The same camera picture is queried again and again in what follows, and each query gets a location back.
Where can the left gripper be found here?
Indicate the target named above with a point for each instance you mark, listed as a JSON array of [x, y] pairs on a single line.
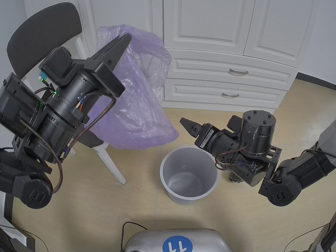
[[78, 93]]

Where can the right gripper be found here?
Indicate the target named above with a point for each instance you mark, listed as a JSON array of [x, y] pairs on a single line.
[[223, 142]]

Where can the purple plastic bag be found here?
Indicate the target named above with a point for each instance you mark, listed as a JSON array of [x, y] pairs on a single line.
[[141, 109]]

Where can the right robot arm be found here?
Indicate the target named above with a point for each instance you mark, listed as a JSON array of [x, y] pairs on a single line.
[[258, 130]]

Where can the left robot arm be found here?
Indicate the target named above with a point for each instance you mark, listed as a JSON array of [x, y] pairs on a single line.
[[15, 106]]

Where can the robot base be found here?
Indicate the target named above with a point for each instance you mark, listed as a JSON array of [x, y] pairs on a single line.
[[147, 241]]

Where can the white trash bin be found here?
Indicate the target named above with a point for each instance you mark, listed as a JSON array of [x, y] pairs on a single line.
[[189, 167]]

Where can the white chair dark grey seat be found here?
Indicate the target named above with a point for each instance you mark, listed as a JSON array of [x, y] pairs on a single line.
[[39, 33]]

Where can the white wardrobe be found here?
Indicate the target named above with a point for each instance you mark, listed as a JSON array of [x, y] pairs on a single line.
[[210, 14]]

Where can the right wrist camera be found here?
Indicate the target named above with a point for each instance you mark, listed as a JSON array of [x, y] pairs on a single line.
[[234, 123]]

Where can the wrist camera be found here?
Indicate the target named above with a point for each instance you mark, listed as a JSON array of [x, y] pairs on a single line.
[[59, 62], [234, 123]]

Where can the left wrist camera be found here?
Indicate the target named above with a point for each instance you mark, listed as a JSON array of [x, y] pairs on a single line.
[[59, 62]]

